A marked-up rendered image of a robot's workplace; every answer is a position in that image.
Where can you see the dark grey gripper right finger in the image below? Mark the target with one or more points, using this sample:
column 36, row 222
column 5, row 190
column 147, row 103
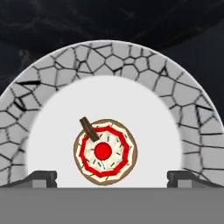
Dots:
column 179, row 176

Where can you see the red and white frosted cupcake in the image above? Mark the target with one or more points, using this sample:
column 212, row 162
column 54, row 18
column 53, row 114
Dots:
column 105, row 151

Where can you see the white plate with cracked rim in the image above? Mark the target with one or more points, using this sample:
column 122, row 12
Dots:
column 116, row 99

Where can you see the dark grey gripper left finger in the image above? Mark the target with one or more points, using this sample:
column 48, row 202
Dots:
column 43, row 176

